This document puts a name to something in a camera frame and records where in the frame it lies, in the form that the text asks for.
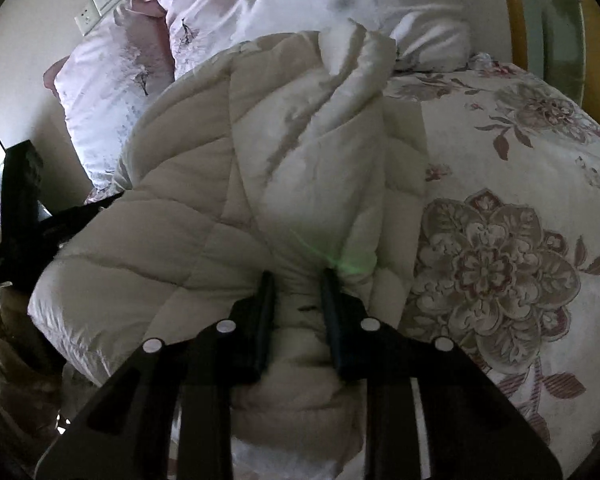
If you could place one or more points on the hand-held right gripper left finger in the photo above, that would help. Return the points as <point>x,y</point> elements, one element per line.
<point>260,325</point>

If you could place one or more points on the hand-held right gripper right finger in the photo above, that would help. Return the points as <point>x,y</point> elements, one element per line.
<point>337,330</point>

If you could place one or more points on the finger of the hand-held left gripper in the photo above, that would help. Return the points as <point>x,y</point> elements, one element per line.
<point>75,222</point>

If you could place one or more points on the beige quilted comforter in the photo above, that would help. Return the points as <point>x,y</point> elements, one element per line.
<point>205,185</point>

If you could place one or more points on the lavender print pillow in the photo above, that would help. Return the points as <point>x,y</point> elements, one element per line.
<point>110,90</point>

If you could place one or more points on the dark cloth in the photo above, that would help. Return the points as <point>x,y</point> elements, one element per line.
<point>20,375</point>

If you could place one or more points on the floral bedspread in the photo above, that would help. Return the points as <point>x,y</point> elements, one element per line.
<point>505,270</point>

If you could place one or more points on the tree print pillow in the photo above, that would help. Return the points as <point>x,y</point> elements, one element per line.
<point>305,0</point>

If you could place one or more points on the wooden glass-door cabinet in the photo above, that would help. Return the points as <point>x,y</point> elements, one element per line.
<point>555,25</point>

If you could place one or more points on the white wall socket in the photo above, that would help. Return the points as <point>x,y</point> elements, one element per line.
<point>87,19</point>

